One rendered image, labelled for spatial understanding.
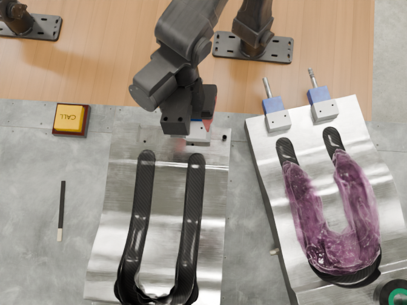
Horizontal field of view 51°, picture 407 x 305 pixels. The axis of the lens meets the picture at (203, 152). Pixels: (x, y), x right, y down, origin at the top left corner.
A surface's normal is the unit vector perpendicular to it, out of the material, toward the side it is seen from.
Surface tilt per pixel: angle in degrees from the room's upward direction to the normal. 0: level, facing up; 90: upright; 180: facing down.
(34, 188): 0
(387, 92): 0
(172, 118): 22
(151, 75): 13
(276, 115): 0
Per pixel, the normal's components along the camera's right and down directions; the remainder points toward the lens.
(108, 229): 0.00, -0.64
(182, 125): -0.15, 0.81
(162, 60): 0.11, -0.42
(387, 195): 0.00, -0.09
